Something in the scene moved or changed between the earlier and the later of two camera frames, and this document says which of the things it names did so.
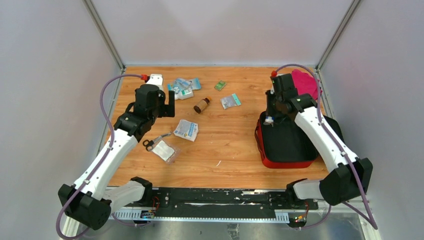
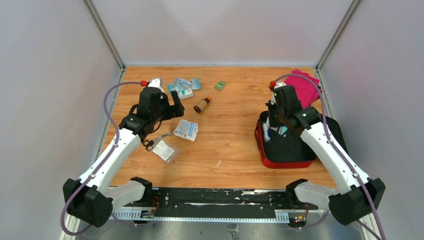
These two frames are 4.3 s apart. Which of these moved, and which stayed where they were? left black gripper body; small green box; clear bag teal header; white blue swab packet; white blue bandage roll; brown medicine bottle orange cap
Moved: white blue bandage roll; clear bag teal header
Stayed: white blue swab packet; small green box; brown medicine bottle orange cap; left black gripper body
